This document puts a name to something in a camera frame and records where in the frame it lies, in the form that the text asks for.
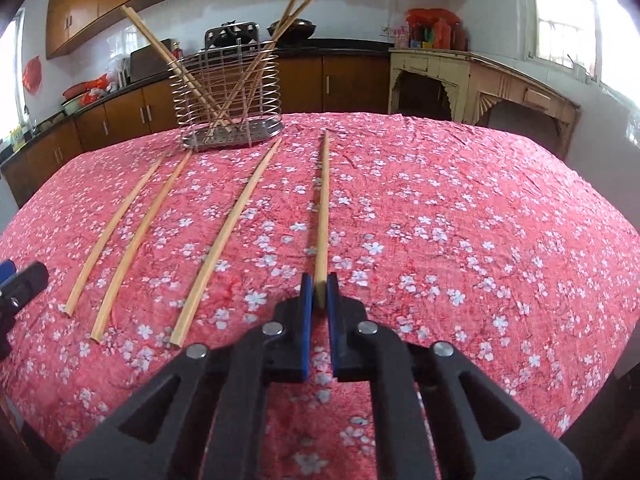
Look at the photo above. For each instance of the orange bottle on side table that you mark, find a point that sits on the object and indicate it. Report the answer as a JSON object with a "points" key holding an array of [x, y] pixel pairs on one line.
{"points": [[442, 35]]}

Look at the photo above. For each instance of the green basin on counter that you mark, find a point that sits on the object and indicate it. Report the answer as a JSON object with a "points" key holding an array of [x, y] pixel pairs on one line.
{"points": [[73, 106]]}

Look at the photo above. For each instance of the red plastic bag on table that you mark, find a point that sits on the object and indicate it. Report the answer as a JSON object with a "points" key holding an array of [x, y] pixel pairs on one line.
{"points": [[420, 18]]}

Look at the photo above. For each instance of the dark wooden cutting board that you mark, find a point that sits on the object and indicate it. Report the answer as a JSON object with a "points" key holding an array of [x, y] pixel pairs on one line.
{"points": [[144, 63]]}

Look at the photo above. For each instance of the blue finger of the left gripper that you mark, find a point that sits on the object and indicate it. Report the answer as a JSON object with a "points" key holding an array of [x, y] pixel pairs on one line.
{"points": [[18, 289]]}

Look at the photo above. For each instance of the red floral tablecloth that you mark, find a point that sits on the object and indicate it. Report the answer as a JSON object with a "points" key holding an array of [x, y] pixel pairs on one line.
{"points": [[443, 231]]}

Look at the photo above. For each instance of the left window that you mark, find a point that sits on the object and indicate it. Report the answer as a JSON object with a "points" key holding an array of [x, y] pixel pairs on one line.
{"points": [[12, 94]]}

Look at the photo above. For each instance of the dark wok right burner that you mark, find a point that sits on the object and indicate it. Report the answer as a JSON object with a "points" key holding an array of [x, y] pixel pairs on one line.
{"points": [[298, 32]]}

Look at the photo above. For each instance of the right window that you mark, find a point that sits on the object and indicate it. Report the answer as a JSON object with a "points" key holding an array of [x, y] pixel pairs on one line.
{"points": [[597, 38]]}

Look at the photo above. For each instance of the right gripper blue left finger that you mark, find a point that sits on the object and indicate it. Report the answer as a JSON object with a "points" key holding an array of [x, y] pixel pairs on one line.
{"points": [[202, 415]]}

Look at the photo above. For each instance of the red bottle on counter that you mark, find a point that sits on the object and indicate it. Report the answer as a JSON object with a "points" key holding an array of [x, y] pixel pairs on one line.
{"points": [[176, 50]]}

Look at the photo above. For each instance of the red basin on counter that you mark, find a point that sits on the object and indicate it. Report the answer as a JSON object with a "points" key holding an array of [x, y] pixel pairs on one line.
{"points": [[83, 87]]}

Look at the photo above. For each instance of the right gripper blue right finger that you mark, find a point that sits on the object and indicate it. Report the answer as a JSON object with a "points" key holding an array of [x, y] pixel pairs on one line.
{"points": [[436, 415]]}

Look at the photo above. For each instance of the pink bag on wall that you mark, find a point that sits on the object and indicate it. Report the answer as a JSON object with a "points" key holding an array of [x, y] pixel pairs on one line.
{"points": [[32, 75]]}

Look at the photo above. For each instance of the yellow dish soap bottle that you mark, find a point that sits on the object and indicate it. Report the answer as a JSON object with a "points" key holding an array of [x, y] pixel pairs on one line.
{"points": [[17, 139]]}

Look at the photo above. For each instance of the black wok left burner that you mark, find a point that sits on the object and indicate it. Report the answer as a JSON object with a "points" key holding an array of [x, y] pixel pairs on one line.
{"points": [[230, 34]]}

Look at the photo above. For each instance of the wire metal utensil holder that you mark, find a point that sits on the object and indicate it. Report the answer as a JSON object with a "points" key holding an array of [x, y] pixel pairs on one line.
{"points": [[200, 83]]}

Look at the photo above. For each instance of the cream painted wooden side table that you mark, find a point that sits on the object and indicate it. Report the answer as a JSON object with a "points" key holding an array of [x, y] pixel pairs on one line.
{"points": [[474, 84]]}

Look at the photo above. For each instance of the window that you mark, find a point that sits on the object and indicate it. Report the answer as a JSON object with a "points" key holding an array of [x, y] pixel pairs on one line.
{"points": [[597, 38], [12, 94]]}

